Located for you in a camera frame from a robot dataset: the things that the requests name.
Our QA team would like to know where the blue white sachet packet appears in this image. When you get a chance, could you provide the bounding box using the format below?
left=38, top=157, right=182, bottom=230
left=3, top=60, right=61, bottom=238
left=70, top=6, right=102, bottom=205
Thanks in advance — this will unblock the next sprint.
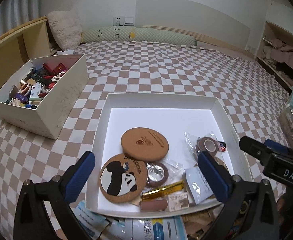
left=74, top=201, right=109, bottom=239

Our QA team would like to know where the small beige printed box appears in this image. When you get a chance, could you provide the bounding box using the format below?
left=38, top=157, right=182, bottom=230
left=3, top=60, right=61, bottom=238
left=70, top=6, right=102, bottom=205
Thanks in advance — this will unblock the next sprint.
left=166, top=192, right=189, bottom=212

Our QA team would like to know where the checkered bed sheet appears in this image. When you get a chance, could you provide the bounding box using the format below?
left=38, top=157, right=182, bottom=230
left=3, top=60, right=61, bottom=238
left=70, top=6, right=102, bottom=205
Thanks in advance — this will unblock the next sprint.
left=0, top=42, right=289, bottom=239

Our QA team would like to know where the gold foil stick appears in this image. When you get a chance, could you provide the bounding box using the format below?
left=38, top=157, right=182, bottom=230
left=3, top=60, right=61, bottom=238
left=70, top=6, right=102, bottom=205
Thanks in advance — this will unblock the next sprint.
left=141, top=180, right=184, bottom=200

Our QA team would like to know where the brown tape roll in bag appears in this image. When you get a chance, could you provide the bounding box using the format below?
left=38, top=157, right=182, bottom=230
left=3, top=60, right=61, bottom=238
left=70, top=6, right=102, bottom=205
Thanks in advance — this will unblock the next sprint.
left=196, top=137, right=219, bottom=157

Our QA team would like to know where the brown cylinder tube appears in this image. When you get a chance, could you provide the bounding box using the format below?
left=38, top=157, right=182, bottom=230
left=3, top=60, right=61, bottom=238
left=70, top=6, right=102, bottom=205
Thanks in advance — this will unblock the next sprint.
left=140, top=199, right=168, bottom=212

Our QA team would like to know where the brown tape roll centre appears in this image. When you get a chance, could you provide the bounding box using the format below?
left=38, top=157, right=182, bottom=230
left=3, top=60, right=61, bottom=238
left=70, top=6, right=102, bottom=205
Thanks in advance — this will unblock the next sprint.
left=146, top=163, right=169, bottom=187

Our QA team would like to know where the panda cork coaster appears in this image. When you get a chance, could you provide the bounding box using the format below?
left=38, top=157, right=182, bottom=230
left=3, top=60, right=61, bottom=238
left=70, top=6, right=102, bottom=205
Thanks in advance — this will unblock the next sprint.
left=98, top=153, right=147, bottom=203

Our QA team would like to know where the pile of pink clothes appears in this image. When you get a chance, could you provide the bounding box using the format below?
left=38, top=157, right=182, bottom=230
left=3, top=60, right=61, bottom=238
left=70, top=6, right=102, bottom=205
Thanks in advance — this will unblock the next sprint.
left=262, top=39, right=293, bottom=69

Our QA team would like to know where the wooden right shelf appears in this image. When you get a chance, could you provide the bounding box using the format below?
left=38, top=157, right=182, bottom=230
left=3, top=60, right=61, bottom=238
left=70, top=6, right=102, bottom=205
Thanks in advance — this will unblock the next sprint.
left=255, top=22, right=293, bottom=93

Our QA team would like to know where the white shallow tray box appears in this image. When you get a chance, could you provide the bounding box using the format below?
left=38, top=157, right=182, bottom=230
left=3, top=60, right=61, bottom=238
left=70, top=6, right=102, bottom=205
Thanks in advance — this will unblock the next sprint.
left=85, top=93, right=252, bottom=218

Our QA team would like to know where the deep cream storage box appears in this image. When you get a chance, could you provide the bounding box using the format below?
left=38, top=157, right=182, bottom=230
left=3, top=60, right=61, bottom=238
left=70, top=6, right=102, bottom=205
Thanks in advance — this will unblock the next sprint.
left=0, top=54, right=89, bottom=139

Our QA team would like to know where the plain round cork coaster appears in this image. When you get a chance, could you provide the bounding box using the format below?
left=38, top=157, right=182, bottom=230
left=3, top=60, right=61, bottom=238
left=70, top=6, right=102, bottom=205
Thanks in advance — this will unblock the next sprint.
left=121, top=127, right=169, bottom=161

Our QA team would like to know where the fluffy cream pillow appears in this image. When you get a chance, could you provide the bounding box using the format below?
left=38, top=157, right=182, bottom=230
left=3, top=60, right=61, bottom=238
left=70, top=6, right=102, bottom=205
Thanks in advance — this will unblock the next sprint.
left=47, top=10, right=82, bottom=51

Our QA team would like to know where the long green bolster pillow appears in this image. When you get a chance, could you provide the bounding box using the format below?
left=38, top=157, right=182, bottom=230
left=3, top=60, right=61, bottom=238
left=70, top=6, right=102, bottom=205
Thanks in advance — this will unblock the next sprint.
left=81, top=26, right=197, bottom=46

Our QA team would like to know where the grey window curtain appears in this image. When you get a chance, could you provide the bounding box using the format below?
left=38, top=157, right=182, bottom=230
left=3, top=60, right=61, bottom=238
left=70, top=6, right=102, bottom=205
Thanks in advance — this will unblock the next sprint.
left=0, top=0, right=40, bottom=33

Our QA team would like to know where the white wall socket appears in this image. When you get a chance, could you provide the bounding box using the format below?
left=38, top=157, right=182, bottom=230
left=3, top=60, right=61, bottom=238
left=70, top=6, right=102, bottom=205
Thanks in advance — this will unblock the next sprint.
left=113, top=16, right=135, bottom=26

